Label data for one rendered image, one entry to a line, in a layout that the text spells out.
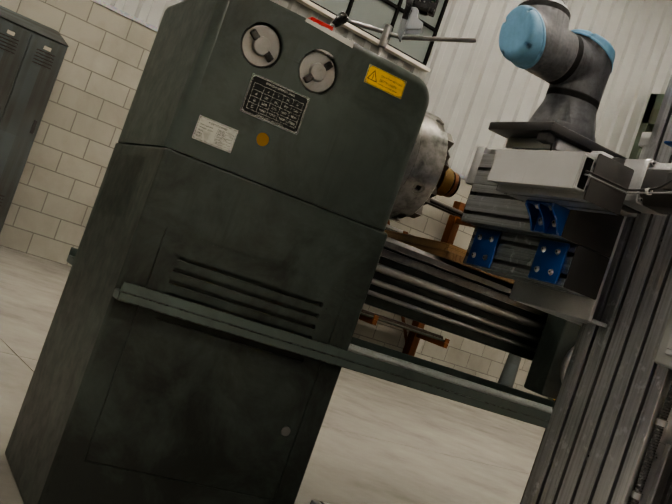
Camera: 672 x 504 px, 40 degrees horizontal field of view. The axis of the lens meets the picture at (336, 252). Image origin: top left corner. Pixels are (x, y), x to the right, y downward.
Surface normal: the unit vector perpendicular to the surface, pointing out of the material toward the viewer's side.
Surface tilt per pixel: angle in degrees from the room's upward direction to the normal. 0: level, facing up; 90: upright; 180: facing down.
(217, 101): 90
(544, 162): 90
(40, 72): 90
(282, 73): 90
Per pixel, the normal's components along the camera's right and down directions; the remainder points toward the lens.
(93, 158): 0.55, 0.17
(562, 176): -0.84, -0.31
